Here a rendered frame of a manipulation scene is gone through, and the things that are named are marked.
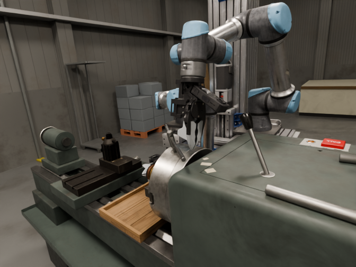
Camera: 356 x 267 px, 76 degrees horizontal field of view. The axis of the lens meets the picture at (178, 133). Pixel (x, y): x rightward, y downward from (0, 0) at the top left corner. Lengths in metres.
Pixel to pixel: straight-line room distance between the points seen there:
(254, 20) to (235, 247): 0.85
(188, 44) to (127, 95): 4.78
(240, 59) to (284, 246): 1.20
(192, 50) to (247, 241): 0.50
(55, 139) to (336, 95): 6.63
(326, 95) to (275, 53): 6.14
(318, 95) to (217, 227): 6.75
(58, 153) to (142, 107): 3.58
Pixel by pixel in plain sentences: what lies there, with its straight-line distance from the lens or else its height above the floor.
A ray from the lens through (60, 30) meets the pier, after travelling 5.14.
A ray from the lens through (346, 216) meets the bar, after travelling 0.50.
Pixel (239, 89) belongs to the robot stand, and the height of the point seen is 1.37.
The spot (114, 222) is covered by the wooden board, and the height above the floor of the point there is 0.89.
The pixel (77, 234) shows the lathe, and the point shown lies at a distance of 1.72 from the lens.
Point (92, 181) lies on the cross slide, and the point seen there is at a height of 0.97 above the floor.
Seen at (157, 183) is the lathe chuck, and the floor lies 1.14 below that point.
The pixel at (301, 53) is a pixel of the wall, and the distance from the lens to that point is 9.60.
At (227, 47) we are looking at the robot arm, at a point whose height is 1.58.
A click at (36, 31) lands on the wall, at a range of 5.15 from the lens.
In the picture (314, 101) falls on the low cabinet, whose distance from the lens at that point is 7.26.
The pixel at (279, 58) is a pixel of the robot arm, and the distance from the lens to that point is 1.14.
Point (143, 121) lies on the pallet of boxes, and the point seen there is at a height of 0.41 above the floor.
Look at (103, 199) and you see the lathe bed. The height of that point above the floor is 0.86.
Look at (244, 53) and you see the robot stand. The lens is 1.52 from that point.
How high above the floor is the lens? 1.53
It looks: 16 degrees down
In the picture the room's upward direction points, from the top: 4 degrees counter-clockwise
